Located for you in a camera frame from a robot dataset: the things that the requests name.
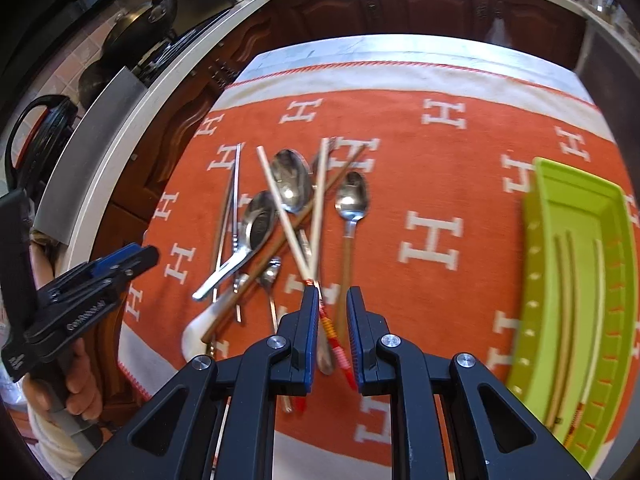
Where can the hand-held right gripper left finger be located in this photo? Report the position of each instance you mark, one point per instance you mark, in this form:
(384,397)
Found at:
(310,330)

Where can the orange patterned blanket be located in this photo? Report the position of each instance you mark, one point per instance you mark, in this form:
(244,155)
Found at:
(450,170)

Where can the green plastic tray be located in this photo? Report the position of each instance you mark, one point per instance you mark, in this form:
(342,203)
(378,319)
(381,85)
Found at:
(580,210)

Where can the metal fork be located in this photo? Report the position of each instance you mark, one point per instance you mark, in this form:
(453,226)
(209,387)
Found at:
(319,165)

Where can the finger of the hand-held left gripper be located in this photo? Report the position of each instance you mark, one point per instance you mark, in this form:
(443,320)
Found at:
(125,256)
(107,282)

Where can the black wok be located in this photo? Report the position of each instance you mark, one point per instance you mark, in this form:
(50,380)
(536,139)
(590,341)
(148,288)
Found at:
(135,30)

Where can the embossed metal spoon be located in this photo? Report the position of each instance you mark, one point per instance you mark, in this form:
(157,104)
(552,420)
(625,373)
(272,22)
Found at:
(257,225)

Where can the large metal spoon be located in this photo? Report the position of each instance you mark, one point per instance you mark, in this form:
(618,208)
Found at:
(290,180)

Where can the black range hood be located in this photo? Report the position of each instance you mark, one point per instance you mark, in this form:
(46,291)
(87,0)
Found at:
(50,0)

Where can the gas stove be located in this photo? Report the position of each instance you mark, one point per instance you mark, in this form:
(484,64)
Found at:
(160,57)

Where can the metal chopstick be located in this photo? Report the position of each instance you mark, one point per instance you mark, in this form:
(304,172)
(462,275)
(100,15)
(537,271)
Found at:
(223,240)
(236,200)

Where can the white ceramic spoon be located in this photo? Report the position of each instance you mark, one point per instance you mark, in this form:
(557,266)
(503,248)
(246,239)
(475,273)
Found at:
(197,332)

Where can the stainless steel appliance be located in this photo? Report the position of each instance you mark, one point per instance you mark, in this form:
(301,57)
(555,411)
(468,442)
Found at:
(610,70)

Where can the person's left forearm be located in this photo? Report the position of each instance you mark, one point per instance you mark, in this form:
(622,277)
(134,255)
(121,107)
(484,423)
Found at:
(50,445)

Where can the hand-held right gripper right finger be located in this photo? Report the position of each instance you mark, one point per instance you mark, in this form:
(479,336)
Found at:
(357,335)

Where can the small metal spoon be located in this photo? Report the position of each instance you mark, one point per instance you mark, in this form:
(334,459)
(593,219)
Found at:
(271,270)

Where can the white kitchen countertop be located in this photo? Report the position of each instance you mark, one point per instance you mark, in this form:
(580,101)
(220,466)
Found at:
(150,112)

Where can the brown wooden cabinets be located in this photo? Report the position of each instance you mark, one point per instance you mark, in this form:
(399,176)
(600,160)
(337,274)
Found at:
(425,10)

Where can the person's left hand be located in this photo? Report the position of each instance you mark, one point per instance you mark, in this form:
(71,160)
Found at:
(82,380)

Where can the brown wooden chopstick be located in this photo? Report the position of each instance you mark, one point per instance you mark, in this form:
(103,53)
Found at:
(252,280)

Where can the black kettle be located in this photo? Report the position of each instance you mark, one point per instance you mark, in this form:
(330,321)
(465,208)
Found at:
(45,130)

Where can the dark cooking pot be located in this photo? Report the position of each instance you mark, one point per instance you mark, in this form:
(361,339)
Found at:
(95,82)

